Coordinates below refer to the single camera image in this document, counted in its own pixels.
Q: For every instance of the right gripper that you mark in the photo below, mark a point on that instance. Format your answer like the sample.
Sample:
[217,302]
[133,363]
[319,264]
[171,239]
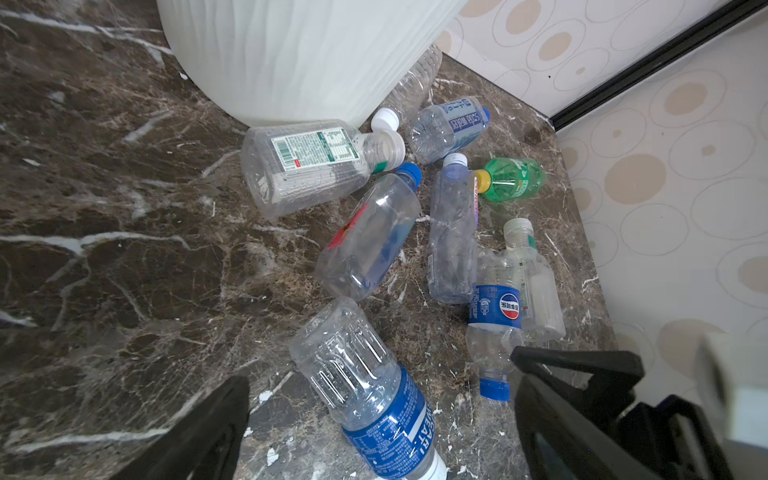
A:
[674,438]

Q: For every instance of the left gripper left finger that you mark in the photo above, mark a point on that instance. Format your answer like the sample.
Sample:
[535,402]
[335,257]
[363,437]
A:
[205,444]

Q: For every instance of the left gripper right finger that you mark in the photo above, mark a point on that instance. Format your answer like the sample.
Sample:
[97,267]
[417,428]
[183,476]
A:
[553,433]

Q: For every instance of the clear bottle pale green cap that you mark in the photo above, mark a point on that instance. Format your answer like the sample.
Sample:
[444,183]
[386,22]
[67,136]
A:
[541,312]

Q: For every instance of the Pepsi bottle blue cap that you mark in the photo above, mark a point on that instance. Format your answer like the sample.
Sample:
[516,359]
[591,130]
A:
[494,326]

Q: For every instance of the Pocari bottle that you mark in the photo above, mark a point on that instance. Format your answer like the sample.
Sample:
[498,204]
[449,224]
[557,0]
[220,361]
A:
[382,412]

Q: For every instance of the clear bottle purple label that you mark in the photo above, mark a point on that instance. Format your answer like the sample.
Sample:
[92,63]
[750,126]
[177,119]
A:
[452,259]

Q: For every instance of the clear bottle blue cap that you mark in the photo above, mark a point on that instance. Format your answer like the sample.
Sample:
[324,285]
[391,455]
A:
[360,254]

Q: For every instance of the white plastic waste bin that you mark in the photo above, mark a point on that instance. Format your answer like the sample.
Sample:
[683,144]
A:
[281,62]

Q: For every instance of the green bottle yellow cap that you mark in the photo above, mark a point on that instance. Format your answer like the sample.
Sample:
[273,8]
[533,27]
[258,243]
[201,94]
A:
[507,179]

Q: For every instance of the soda water bottle blue cap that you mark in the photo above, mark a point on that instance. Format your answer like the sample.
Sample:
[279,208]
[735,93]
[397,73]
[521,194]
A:
[442,129]

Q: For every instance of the clear crushed bottle white cap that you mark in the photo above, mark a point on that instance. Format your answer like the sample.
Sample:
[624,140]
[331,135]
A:
[404,102]

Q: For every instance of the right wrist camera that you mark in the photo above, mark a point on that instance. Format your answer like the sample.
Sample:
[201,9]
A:
[731,377]

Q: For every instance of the black frame post right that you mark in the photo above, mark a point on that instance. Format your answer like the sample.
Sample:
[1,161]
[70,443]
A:
[716,23]

